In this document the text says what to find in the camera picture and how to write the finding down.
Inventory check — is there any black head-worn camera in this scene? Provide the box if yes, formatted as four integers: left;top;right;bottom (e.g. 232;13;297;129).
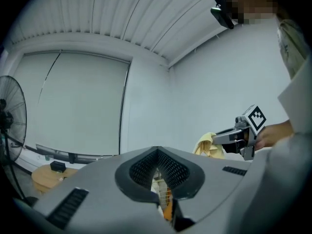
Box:
210;0;235;30

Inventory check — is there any person's white shirt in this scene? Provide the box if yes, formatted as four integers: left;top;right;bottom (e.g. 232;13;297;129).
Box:
276;18;312;141

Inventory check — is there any round wooden table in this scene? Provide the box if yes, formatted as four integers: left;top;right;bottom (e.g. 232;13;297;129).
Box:
31;164;79;195

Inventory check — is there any white roller blind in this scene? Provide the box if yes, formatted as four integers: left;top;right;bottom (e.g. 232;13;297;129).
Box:
13;49;132;156

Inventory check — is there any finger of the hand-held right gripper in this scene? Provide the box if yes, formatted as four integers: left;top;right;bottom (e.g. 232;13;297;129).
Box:
213;127;244;145
221;142;242;154

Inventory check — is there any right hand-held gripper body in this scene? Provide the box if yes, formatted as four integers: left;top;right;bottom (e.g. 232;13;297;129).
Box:
234;104;268;161

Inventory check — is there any person's head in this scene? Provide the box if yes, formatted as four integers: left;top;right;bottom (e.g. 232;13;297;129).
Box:
225;0;283;25

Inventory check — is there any black standing fan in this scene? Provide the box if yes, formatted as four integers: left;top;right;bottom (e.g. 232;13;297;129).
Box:
0;75;39;206

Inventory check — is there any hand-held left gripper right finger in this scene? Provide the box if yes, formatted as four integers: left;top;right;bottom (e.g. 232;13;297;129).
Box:
157;146;252;229

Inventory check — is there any black box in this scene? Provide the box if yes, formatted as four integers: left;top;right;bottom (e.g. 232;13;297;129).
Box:
49;161;67;173

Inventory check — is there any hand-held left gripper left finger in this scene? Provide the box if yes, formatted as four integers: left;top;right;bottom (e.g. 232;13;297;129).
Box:
33;146;176;234

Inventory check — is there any yellow cloth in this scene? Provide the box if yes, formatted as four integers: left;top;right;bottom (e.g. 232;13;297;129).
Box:
193;131;226;159

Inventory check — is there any person's right forearm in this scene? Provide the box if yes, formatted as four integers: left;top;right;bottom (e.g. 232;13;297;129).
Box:
255;119;295;149

